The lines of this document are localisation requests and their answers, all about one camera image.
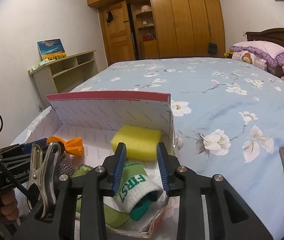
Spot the purple ruffled pillow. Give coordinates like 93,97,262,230
230,41,284,67

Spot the blue floral bed sheet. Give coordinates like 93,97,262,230
12,57,284,240

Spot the cream open bookshelf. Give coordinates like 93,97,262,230
28,51,98,108

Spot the blue yellow painting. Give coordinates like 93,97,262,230
37,38,66,61

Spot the wooden headboard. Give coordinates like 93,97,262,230
246,28,284,47

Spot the left hand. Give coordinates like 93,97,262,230
0,189,19,222

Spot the black bag on wardrobe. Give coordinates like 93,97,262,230
208,42,217,55

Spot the green satin ribbon bow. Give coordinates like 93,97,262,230
71,164,130,229

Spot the purple grey knitted sock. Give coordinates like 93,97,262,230
54,153,76,180

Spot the wooden door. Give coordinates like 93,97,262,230
102,1,135,64

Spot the cartoon checkered pillow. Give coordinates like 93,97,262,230
232,50,267,70

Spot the yellow sponge block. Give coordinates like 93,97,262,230
111,125,162,161

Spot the metal spring clip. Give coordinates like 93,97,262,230
26,142,62,220

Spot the wooden wardrobe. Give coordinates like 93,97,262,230
87,0,226,63

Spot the red cardboard box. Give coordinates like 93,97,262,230
12,90,176,239

